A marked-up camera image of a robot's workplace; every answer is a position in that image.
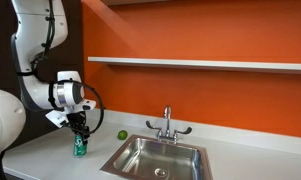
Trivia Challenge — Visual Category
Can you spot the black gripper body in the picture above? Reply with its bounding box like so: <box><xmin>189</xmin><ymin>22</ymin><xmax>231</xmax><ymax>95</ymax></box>
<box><xmin>66</xmin><ymin>111</ymin><xmax>88</xmax><ymax>130</ymax></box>

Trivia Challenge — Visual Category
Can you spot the green soda can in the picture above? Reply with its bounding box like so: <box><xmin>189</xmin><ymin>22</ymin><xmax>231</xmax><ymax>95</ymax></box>
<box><xmin>72</xmin><ymin>133</ymin><xmax>88</xmax><ymax>158</ymax></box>

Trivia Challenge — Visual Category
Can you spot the green lime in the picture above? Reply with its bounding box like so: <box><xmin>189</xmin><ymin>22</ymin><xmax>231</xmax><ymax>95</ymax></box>
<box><xmin>117</xmin><ymin>129</ymin><xmax>129</xmax><ymax>141</ymax></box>

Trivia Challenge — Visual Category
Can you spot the stainless steel sink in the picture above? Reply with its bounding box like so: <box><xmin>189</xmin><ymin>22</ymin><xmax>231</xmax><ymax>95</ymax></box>
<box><xmin>99</xmin><ymin>133</ymin><xmax>214</xmax><ymax>180</ymax></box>

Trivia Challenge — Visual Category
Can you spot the chrome faucet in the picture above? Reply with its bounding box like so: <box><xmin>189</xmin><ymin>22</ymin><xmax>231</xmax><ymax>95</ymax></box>
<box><xmin>145</xmin><ymin>104</ymin><xmax>193</xmax><ymax>143</ymax></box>

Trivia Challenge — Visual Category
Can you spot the round sink drain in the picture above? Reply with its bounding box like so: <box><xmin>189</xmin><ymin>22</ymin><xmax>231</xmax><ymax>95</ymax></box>
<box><xmin>154</xmin><ymin>167</ymin><xmax>169</xmax><ymax>178</ymax></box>

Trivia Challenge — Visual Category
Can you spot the dark wood cabinet panel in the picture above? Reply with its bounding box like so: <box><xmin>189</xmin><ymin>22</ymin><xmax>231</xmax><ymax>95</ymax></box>
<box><xmin>0</xmin><ymin>0</ymin><xmax>85</xmax><ymax>148</ymax></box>

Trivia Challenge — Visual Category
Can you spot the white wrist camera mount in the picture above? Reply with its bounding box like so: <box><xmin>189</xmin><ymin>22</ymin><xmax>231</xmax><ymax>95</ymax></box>
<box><xmin>44</xmin><ymin>99</ymin><xmax>98</xmax><ymax>130</ymax></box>

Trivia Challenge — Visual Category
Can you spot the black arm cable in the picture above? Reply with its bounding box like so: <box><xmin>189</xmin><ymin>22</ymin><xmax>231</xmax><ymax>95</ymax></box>
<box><xmin>30</xmin><ymin>0</ymin><xmax>106</xmax><ymax>136</ymax></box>

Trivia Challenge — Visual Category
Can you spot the white wall shelf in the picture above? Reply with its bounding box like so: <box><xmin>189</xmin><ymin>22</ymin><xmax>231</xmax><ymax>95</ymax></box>
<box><xmin>87</xmin><ymin>55</ymin><xmax>301</xmax><ymax>75</ymax></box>

